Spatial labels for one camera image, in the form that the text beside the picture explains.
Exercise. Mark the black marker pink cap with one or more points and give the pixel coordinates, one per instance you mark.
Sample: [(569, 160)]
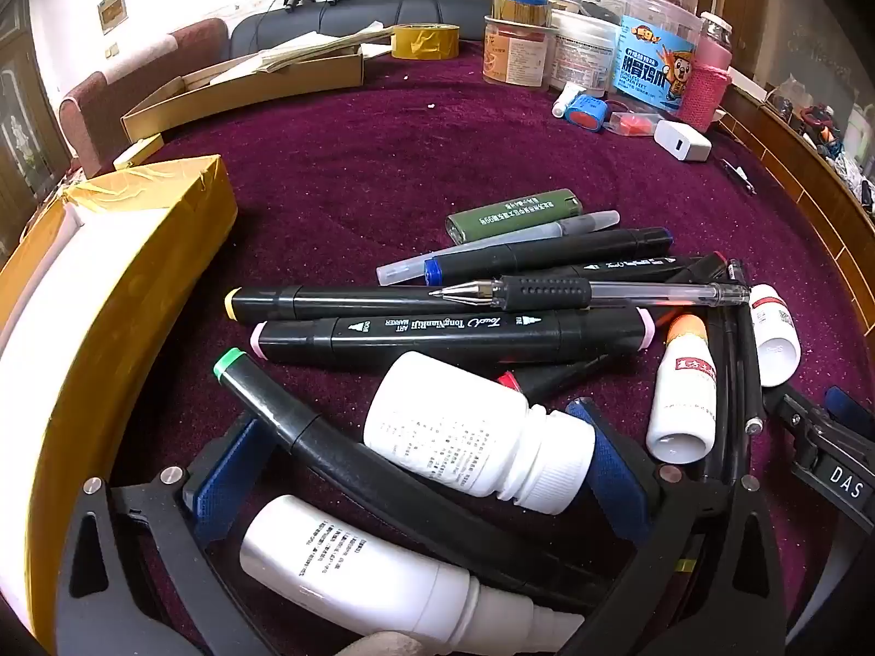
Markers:
[(444, 335)]

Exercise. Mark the dark grey sofa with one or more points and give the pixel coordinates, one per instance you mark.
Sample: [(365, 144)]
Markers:
[(424, 10)]

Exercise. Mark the white plastic tub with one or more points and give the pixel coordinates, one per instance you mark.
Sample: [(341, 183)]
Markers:
[(584, 54)]

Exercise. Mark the black pen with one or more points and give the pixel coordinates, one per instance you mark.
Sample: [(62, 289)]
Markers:
[(748, 355), (724, 389)]

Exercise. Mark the wooden brick pattern panel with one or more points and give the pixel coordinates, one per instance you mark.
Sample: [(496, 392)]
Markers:
[(806, 177)]

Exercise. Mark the wooden glass cabinet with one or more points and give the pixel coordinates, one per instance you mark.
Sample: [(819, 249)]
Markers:
[(20, 116)]

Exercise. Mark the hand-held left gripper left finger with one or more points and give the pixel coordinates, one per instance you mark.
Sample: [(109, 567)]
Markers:
[(219, 478)]

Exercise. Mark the small gold wall plaque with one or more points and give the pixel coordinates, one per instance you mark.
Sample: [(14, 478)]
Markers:
[(113, 10)]

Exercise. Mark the green tube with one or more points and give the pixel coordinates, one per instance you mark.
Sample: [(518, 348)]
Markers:
[(513, 215)]

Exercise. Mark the long cardboard box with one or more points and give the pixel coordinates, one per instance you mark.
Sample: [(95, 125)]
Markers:
[(239, 92)]

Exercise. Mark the pile of small clutter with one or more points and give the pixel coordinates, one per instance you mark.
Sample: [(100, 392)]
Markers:
[(827, 130)]

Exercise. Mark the grey pen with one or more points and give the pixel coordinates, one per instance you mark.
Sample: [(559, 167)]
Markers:
[(581, 224)]

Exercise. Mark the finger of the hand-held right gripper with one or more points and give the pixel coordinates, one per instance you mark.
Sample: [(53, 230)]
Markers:
[(847, 406), (793, 417)]

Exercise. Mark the black marker yellow cap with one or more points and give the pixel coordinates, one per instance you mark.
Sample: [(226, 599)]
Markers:
[(328, 299)]

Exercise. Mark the orange label jar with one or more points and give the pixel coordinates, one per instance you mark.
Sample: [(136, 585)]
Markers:
[(513, 54)]

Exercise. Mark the clear jar red lid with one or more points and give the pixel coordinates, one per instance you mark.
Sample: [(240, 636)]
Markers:
[(656, 54)]

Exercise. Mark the white bottle orange label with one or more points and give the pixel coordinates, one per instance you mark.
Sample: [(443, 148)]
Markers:
[(683, 389)]

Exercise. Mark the black marker blue cap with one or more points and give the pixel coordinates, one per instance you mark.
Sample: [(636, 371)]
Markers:
[(547, 251)]

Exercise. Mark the white bottle red label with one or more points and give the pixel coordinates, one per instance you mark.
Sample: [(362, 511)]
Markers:
[(776, 335)]

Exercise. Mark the brown armchair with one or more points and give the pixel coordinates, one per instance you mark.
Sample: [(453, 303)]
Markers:
[(89, 116)]

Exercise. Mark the black marker red cap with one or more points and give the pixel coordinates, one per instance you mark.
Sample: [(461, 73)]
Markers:
[(547, 376)]

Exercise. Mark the burgundy velvet cloth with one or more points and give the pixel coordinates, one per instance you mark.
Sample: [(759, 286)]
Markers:
[(376, 150)]

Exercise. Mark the orange packet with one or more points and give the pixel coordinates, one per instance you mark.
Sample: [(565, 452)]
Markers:
[(632, 124)]

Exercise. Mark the black marker green cap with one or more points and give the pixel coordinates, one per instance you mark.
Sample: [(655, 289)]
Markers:
[(321, 437)]

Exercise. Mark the stack of papers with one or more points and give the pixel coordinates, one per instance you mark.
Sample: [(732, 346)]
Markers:
[(321, 48)]

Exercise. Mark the pink bottle knitted sleeve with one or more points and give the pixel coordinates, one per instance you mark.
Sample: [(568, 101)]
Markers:
[(704, 82)]

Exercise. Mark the white spray bottle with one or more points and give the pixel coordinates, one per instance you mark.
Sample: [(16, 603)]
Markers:
[(342, 560)]

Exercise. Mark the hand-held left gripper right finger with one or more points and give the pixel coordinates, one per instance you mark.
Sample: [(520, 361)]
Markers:
[(612, 471)]

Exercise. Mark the metal nail clipper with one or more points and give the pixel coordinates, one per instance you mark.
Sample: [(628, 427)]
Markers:
[(738, 175)]

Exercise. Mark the small white tube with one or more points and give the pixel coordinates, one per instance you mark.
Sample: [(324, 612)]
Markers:
[(566, 99)]

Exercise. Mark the blue and red round case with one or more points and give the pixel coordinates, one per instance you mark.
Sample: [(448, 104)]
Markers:
[(586, 113)]

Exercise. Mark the clear gel pen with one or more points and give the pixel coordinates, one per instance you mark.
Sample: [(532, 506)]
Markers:
[(547, 290)]

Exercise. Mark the white charger block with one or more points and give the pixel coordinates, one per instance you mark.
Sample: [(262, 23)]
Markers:
[(683, 140)]

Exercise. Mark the large white pill bottle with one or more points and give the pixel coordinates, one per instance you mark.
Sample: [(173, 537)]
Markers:
[(451, 430)]

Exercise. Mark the gold taped box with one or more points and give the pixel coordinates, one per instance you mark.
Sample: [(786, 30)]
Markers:
[(171, 232)]

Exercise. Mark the yellow tape roll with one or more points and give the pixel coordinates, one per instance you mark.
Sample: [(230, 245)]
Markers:
[(424, 41)]

